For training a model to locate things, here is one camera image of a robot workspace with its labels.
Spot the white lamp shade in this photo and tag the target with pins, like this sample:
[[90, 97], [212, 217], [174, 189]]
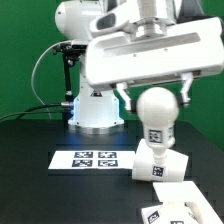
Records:
[[166, 168]]

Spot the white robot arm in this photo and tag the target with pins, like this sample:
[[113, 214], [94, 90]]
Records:
[[97, 111]]

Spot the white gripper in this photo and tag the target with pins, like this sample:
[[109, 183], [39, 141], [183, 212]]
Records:
[[188, 49]]

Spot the black camera on stand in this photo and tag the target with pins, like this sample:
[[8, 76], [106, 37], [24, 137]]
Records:
[[70, 47]]

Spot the white lamp bulb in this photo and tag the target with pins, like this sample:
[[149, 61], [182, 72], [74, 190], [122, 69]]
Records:
[[158, 110]]

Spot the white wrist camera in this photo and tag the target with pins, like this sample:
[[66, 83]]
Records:
[[113, 21]]

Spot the white lamp base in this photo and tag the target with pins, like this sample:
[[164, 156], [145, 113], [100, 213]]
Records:
[[180, 203]]

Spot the white marker sheet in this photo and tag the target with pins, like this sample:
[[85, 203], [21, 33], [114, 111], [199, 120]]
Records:
[[92, 159]]

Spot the black camera stand pole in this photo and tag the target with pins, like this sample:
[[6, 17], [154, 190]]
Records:
[[68, 91]]

